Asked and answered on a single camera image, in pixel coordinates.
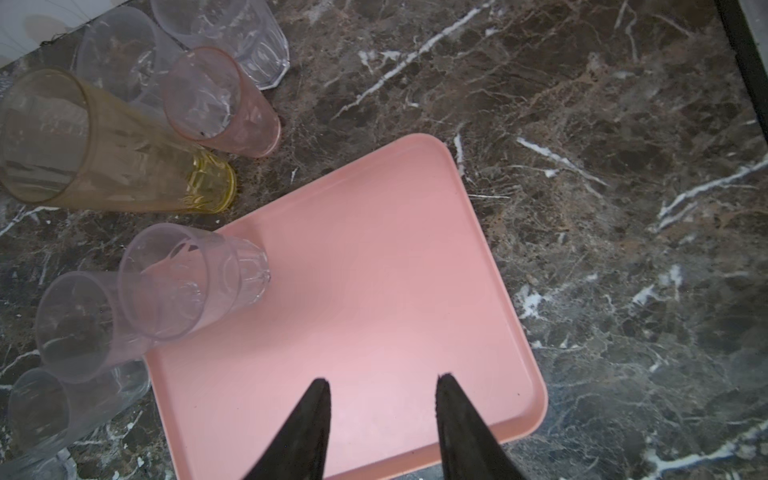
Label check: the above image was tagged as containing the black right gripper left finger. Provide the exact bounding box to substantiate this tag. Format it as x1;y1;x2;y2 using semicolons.
244;378;331;480

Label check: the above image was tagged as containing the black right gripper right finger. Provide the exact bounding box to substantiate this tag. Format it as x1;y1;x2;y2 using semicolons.
436;374;526;480

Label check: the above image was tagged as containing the pink plastic tray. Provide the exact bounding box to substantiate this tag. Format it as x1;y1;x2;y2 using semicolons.
147;134;548;479

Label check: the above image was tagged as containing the clear ribbed small glass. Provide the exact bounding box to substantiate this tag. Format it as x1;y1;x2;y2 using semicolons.
35;271;156;383

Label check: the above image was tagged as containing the clear small round glass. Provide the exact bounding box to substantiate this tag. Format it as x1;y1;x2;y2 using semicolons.
8;360;151;459

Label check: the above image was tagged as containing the clear faceted short tumbler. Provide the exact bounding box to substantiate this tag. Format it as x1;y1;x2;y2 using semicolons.
150;0;290;90

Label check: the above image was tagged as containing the pink translucent tumbler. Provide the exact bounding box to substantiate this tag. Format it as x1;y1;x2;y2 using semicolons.
160;47;282;159

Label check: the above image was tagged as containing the yellow translucent tall glass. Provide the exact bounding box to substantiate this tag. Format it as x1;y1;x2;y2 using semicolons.
1;68;236;213

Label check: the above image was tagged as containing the clear tall faceted glass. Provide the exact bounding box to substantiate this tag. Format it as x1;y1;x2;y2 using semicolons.
74;6;183;124

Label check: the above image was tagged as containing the black corner frame post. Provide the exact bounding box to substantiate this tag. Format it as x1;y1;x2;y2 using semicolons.
715;0;768;138

